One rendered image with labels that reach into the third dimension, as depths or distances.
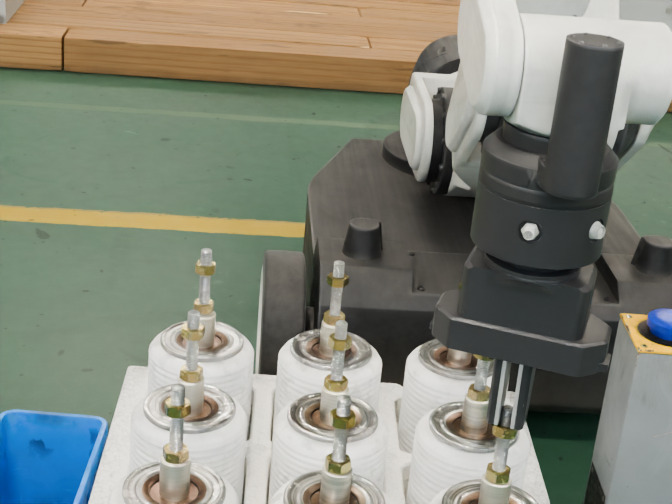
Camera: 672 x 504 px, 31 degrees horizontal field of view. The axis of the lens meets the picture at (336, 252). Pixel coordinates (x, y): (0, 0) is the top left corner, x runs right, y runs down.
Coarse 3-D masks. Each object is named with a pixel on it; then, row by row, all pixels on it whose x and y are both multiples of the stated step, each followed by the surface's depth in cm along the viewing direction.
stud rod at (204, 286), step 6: (204, 252) 108; (210, 252) 108; (204, 258) 108; (210, 258) 108; (204, 264) 108; (210, 264) 109; (204, 276) 109; (210, 276) 109; (204, 282) 109; (204, 288) 109; (204, 294) 109; (204, 300) 110
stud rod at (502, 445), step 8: (504, 408) 88; (512, 408) 88; (504, 416) 88; (504, 424) 88; (496, 440) 89; (504, 440) 88; (496, 448) 89; (504, 448) 89; (496, 456) 89; (504, 456) 89; (496, 464) 89; (504, 464) 89
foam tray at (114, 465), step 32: (128, 384) 118; (256, 384) 120; (384, 384) 122; (128, 416) 113; (256, 416) 114; (384, 416) 116; (128, 448) 108; (256, 448) 110; (96, 480) 103; (256, 480) 105; (384, 480) 107
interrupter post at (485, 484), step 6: (486, 480) 90; (510, 480) 90; (486, 486) 90; (492, 486) 89; (498, 486) 89; (504, 486) 89; (510, 486) 90; (480, 492) 91; (486, 492) 90; (492, 492) 90; (498, 492) 89; (504, 492) 90; (480, 498) 91; (486, 498) 90; (492, 498) 90; (498, 498) 90; (504, 498) 90
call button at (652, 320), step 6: (654, 312) 107; (660, 312) 107; (666, 312) 108; (648, 318) 107; (654, 318) 106; (660, 318) 106; (666, 318) 106; (648, 324) 107; (654, 324) 106; (660, 324) 105; (666, 324) 105; (654, 330) 106; (660, 330) 106; (666, 330) 105; (660, 336) 106; (666, 336) 106
